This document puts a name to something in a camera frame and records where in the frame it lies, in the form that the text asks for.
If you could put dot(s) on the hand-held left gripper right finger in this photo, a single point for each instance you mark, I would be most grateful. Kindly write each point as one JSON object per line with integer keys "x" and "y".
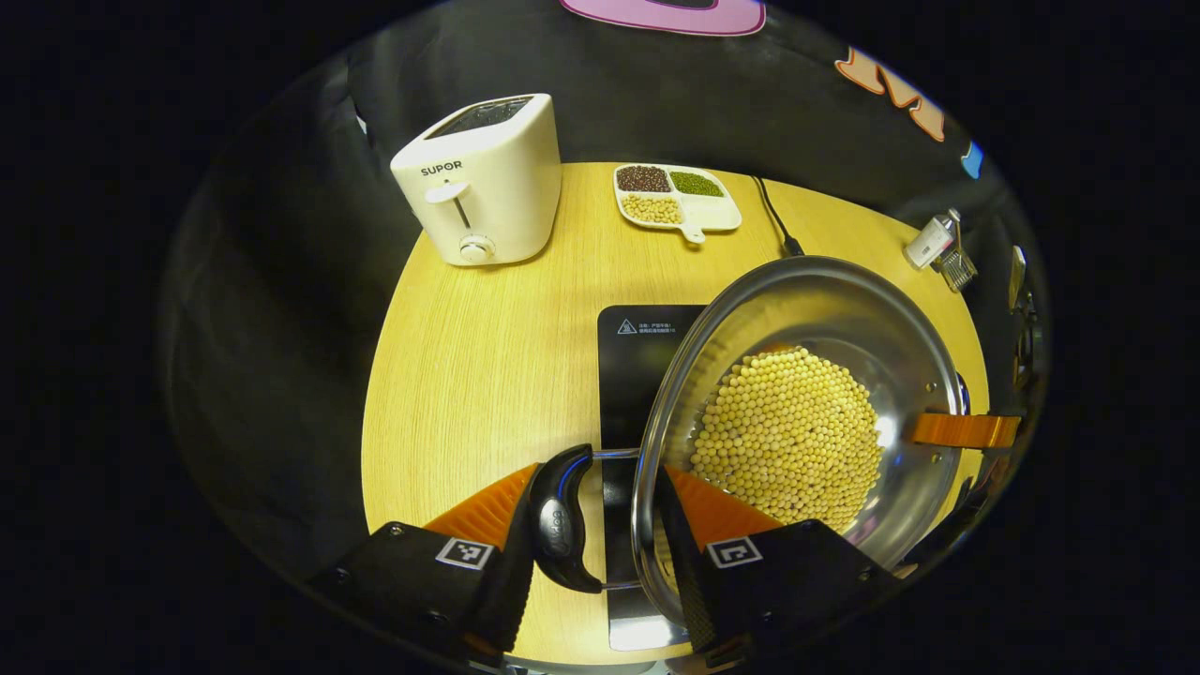
{"x": 694, "y": 581}

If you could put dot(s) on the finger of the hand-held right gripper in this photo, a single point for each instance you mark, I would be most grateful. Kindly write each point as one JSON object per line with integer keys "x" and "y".
{"x": 966, "y": 431}

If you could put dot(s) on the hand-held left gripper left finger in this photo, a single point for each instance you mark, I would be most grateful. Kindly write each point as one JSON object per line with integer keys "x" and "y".
{"x": 506, "y": 600}

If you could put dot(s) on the heap of yellow soybeans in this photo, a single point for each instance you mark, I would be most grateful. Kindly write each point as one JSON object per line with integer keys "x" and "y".
{"x": 787, "y": 441}

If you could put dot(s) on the black induction cooktop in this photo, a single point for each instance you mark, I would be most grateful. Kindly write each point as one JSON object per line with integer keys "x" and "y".
{"x": 642, "y": 375}

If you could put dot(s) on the clear bottle with pink label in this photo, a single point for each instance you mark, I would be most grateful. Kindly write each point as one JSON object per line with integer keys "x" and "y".
{"x": 928, "y": 242}

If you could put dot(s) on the white toaster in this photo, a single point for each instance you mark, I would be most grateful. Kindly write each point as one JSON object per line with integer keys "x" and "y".
{"x": 487, "y": 187}

